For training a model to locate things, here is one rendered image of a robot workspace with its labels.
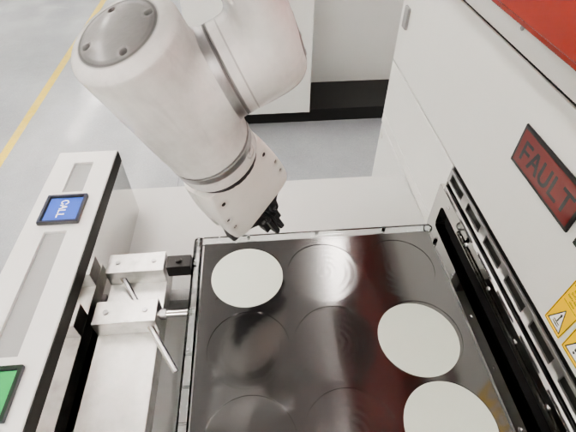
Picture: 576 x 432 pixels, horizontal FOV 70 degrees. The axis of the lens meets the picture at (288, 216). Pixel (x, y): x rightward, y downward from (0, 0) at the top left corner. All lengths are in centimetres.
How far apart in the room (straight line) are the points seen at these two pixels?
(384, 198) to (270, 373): 44
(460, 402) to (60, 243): 53
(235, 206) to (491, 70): 36
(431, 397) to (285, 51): 40
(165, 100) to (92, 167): 44
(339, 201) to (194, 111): 53
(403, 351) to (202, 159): 34
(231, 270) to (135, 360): 17
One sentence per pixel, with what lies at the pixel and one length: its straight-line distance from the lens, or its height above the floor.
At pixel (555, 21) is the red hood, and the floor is 125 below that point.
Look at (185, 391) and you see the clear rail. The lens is 52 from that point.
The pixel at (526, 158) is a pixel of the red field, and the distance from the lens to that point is 53.
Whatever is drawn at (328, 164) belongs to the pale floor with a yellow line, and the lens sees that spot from 222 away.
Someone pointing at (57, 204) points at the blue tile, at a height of 96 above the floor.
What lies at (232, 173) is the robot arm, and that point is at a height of 113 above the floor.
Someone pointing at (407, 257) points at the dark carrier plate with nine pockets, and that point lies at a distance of 64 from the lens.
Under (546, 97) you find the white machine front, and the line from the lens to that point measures 51.
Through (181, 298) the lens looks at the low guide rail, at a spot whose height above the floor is 85.
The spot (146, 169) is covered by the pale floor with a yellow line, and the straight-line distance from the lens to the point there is 229.
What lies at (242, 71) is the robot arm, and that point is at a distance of 32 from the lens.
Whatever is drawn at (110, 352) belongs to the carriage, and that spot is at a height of 88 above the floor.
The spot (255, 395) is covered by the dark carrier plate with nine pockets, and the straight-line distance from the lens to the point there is 51.
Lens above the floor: 138
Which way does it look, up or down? 46 degrees down
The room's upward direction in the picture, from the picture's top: straight up
